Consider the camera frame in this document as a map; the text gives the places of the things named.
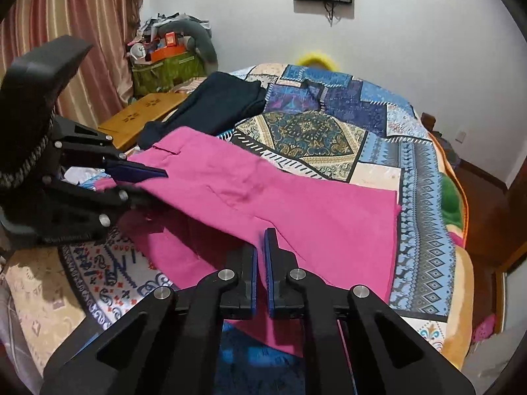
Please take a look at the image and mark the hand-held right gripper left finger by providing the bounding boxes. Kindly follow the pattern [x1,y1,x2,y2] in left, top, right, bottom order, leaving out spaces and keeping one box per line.
[39,244,259,395]

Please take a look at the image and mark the pink pants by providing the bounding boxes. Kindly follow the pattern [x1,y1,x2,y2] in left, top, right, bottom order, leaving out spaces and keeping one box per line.
[117,127,402,358]

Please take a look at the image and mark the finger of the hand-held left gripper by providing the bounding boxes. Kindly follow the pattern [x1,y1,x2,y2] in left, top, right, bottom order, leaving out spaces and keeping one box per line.
[51,115,168,184]
[41,176,158,243]

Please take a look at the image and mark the green storage bag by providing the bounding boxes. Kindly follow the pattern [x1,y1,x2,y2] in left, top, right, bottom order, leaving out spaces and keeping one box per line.
[132,51,207,98]

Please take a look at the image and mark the patterned patchwork blanket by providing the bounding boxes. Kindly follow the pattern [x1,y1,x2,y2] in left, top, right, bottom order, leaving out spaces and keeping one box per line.
[4,63,458,395]

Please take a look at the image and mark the orange box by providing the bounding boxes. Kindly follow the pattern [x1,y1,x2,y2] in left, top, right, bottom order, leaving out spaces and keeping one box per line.
[147,43,187,63]

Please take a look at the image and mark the grey plush pillow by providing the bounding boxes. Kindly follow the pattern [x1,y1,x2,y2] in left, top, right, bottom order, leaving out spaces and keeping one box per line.
[155,18,218,65]

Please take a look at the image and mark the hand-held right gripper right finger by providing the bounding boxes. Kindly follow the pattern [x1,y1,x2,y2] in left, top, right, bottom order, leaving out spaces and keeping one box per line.
[263,227,476,395]

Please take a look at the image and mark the yellow plush item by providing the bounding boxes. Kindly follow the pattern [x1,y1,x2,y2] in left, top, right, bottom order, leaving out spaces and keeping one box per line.
[297,50,341,70]

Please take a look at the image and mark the small wooden table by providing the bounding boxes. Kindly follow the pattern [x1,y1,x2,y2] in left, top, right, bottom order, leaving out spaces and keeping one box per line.
[97,92,199,151]

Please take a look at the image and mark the orange green fleece blanket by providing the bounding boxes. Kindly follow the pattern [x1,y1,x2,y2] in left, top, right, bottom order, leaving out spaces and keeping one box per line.
[426,129,475,368]

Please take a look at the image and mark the striped curtain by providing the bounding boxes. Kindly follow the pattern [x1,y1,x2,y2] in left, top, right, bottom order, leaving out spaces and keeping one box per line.
[0,0,148,121]

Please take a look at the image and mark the pink slipper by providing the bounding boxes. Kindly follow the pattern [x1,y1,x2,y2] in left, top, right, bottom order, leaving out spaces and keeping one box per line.
[471,314,497,343]

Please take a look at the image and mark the dark navy garment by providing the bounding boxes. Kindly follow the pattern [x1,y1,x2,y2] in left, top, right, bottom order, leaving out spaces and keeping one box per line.
[138,71,269,149]

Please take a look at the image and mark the black monitor cable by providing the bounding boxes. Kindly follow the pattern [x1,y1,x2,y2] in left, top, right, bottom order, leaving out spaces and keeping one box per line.
[324,2,343,24]

